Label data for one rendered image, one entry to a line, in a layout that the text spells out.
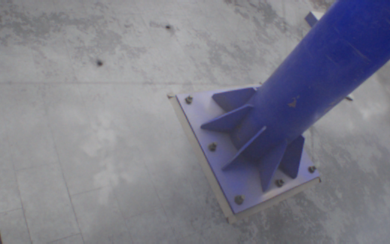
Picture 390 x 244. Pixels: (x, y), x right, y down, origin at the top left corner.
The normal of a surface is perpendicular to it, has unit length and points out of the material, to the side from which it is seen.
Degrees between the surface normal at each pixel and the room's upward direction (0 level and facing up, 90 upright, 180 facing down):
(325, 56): 90
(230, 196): 0
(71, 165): 0
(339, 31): 90
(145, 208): 0
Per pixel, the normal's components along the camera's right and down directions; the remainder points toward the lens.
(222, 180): 0.40, -0.55
